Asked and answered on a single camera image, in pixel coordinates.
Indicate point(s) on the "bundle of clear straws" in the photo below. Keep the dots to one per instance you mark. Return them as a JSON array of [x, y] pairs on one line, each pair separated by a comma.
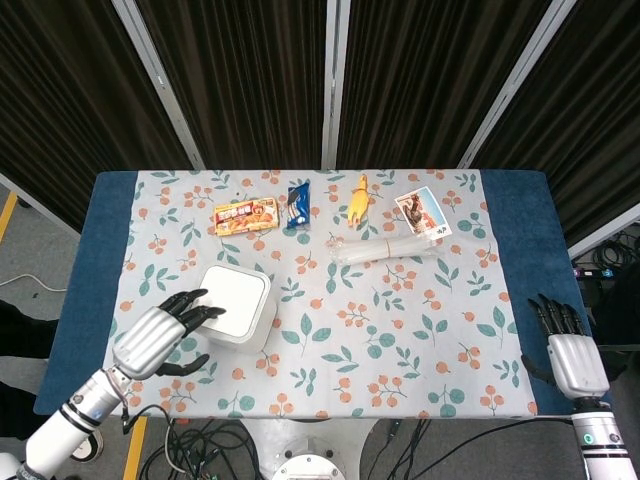
[[385, 250]]

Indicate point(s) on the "floral patterned tablecloth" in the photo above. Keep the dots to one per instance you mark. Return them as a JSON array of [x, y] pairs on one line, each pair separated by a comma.
[[320, 310]]

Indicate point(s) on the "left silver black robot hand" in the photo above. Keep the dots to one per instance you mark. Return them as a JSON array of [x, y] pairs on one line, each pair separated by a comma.
[[155, 340]]

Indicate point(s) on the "photo postcard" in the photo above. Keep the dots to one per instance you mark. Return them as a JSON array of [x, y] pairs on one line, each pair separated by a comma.
[[422, 211]]

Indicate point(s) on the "blue cookie snack packet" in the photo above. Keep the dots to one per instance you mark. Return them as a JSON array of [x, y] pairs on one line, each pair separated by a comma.
[[298, 205]]

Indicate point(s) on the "white lidded plastic box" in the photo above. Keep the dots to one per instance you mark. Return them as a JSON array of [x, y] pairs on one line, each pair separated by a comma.
[[237, 310]]

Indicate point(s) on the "blue table cover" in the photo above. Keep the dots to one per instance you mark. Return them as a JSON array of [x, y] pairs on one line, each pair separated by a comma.
[[85, 280]]

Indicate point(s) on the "orange curry roux box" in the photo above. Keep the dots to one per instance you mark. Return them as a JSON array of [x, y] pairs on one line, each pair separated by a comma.
[[246, 215]]

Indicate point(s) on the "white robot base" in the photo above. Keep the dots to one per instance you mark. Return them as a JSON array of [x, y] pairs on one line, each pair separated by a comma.
[[306, 450]]

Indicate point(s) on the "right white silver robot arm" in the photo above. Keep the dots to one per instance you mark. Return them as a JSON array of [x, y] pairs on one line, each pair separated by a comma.
[[602, 440]]

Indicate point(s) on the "yellow rubber chicken toy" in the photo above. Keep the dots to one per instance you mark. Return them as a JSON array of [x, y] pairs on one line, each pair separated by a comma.
[[359, 202]]

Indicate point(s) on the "grey metal partition post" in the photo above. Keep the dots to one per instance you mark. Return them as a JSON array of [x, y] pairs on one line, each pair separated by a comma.
[[512, 82], [331, 82], [157, 82]]

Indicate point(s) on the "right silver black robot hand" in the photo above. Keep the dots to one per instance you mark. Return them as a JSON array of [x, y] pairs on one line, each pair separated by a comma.
[[575, 360]]

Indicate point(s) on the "black power strip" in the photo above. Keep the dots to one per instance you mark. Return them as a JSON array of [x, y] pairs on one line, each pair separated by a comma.
[[595, 273]]

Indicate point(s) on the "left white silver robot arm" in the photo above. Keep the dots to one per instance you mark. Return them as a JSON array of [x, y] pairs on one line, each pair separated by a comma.
[[75, 415]]

